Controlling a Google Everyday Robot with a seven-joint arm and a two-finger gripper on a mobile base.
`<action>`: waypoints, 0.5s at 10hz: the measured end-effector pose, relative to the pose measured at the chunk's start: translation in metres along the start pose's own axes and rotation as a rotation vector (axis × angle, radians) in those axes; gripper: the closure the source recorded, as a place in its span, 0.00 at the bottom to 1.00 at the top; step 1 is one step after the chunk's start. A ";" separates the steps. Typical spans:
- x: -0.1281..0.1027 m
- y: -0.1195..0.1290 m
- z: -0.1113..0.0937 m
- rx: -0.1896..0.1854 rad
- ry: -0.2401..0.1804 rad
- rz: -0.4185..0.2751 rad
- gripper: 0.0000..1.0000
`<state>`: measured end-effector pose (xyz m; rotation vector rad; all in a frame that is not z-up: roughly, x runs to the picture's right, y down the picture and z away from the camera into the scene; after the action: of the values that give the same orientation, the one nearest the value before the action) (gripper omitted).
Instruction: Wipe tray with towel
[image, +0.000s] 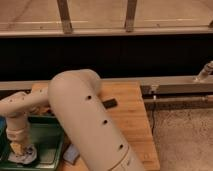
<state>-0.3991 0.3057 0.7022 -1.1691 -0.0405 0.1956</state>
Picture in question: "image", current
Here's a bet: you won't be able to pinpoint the green plastic tray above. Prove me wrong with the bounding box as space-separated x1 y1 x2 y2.
0 116 64 171

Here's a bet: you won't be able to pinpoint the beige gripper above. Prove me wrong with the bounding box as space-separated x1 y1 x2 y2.
7 129 30 155

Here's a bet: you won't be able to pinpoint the grey white towel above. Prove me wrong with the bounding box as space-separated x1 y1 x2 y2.
8 144 37 165

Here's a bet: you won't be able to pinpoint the grey metal rail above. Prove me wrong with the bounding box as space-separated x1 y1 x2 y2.
0 75 213 95

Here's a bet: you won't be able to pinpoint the small black block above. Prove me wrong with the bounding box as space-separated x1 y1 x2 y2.
102 98 117 108

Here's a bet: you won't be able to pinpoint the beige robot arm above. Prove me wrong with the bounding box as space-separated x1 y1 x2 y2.
0 69 145 171

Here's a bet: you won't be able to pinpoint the blue grey sponge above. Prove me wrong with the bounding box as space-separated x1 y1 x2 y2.
63 144 80 165

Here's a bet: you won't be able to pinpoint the metal pipe fitting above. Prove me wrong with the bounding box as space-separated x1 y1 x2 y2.
195 61 213 82

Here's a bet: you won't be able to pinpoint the left metal post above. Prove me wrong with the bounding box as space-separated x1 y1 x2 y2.
57 0 72 34

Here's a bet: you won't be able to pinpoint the blue object at left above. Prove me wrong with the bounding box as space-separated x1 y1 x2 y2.
0 117 6 136

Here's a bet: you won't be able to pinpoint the metal post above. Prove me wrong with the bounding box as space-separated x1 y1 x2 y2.
57 0 72 34
124 0 137 32

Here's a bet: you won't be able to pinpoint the right metal post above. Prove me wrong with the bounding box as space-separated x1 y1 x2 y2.
124 0 137 32

